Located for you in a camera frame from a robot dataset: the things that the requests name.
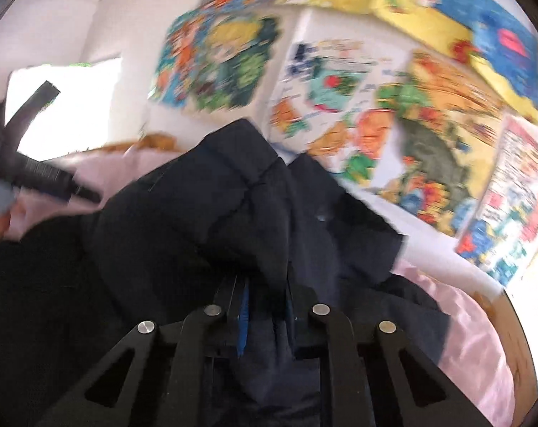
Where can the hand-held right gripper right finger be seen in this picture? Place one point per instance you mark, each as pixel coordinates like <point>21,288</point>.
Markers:
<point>326,338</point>

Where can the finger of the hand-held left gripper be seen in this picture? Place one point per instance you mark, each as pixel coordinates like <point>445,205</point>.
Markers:
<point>59,180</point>
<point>35,106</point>

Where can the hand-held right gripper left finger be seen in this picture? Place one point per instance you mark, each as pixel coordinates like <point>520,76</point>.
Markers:
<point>243,320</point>

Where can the bright window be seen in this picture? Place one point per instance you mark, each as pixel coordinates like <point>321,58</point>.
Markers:
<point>82,106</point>

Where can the pink duvet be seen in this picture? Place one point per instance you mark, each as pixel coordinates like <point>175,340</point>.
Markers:
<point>473,342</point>

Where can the group of colourful wall drawings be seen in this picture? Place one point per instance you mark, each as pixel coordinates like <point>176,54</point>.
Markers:
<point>438,155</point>

